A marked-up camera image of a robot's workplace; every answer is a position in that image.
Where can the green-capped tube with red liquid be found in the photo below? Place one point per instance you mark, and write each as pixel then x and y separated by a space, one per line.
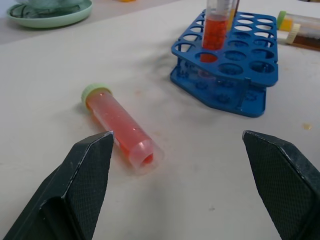
pixel 120 125

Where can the yellow-capped brown tube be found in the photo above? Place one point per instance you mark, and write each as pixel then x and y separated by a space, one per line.
pixel 306 37

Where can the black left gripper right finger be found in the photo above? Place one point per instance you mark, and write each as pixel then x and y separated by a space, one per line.
pixel 285 182

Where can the pale green plate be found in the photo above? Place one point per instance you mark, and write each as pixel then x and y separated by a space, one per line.
pixel 50 13

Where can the blue plastic test tube rack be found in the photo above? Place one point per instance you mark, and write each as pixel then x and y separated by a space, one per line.
pixel 232 62

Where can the tube with orange beads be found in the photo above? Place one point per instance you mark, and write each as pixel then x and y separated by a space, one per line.
pixel 214 30

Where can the green-capped clear plastic tube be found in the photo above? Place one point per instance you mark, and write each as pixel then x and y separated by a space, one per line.
pixel 297 21

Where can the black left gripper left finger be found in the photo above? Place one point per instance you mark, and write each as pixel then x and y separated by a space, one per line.
pixel 75 190

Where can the clear crumpled plastic bag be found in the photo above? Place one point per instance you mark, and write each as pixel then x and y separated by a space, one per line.
pixel 42 6

